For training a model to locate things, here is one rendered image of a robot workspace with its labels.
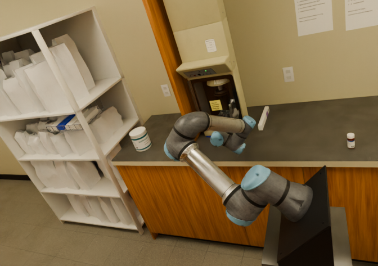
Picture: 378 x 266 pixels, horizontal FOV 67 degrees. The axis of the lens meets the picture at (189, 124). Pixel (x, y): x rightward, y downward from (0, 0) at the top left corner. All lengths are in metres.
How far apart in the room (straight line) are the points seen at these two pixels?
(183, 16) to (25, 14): 1.81
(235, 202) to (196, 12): 1.09
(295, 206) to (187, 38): 1.15
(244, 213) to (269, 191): 0.14
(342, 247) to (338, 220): 0.13
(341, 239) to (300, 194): 0.28
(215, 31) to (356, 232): 1.49
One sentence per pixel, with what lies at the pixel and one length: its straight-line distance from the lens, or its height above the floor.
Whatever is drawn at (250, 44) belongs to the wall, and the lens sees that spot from 2.20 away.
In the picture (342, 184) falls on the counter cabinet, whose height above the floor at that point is 0.75.
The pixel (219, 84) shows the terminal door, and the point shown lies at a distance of 1.86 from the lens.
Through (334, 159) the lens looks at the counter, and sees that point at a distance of 1.71.
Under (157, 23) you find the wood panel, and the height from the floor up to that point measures 1.79.
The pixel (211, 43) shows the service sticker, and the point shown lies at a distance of 1.79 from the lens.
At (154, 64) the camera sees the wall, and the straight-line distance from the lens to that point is 2.52.
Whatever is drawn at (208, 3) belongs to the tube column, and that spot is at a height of 1.82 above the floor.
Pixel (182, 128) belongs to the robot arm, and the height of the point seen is 1.42.
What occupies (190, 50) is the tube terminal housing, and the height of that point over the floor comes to 1.58.
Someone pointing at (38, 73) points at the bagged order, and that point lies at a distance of 2.47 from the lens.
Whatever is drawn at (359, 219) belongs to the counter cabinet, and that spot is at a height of 0.48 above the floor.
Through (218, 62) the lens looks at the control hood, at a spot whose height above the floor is 1.51.
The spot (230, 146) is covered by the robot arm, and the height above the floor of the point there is 1.12.
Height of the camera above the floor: 2.00
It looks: 27 degrees down
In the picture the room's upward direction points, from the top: 19 degrees counter-clockwise
